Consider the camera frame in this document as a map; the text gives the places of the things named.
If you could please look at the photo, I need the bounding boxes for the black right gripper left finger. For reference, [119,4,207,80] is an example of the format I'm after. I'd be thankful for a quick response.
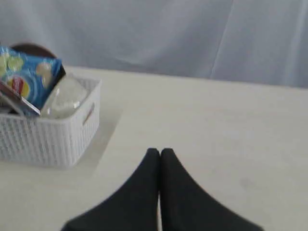
[62,148,160,231]

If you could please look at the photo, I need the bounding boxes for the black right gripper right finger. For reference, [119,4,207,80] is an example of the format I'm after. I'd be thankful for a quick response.
[160,148,262,231]

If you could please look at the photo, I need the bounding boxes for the blue chips bag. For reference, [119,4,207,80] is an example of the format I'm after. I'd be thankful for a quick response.
[0,46,64,116]

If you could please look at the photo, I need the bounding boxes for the white plastic perforated basket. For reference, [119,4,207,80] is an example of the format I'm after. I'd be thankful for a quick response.
[0,76,102,168]

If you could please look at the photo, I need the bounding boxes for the grey ceramic bowl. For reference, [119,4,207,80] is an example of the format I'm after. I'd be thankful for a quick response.
[41,76,89,119]

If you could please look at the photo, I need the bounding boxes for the shiny steel cup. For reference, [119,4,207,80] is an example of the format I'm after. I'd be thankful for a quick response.
[0,81,25,116]

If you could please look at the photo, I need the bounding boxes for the brown wooden plate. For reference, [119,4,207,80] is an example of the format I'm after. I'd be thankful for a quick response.
[10,43,56,58]

